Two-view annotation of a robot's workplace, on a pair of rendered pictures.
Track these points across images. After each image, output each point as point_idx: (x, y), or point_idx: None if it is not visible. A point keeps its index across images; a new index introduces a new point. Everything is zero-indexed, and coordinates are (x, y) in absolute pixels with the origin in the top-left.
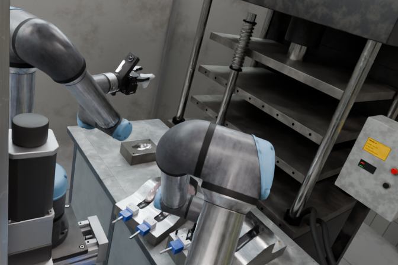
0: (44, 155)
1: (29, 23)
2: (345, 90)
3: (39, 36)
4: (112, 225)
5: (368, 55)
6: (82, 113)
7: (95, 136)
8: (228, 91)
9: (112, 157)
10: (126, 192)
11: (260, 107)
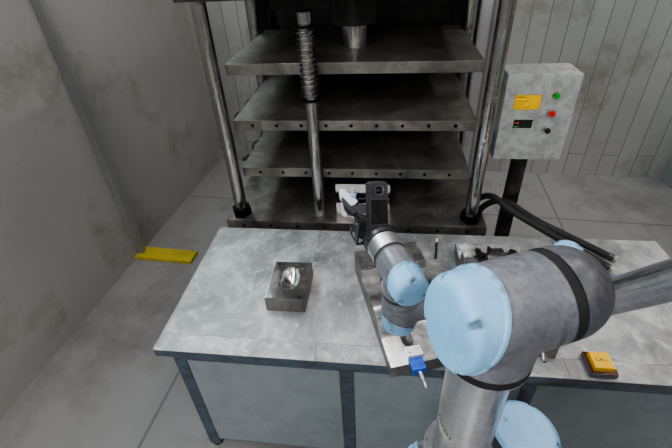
0: None
1: (588, 281)
2: (495, 60)
3: (612, 286)
4: (350, 389)
5: (512, 9)
6: (409, 318)
7: (208, 322)
8: (316, 132)
9: (272, 324)
10: (357, 344)
11: (374, 129)
